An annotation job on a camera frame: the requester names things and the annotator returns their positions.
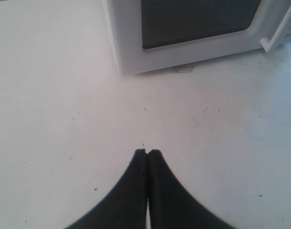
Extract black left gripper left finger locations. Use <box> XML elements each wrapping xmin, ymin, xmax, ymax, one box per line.
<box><xmin>68</xmin><ymin>149</ymin><xmax>147</xmax><ymax>229</ymax></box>

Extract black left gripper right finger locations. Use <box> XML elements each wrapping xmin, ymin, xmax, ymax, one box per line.
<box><xmin>147</xmin><ymin>149</ymin><xmax>233</xmax><ymax>229</ymax></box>

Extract white microwave oven body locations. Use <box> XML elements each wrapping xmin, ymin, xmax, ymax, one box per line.
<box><xmin>101</xmin><ymin>0</ymin><xmax>291</xmax><ymax>77</ymax></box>

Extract clear tape patch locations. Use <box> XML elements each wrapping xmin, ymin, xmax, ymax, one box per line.
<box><xmin>171</xmin><ymin>66</ymin><xmax>194</xmax><ymax>73</ymax></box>

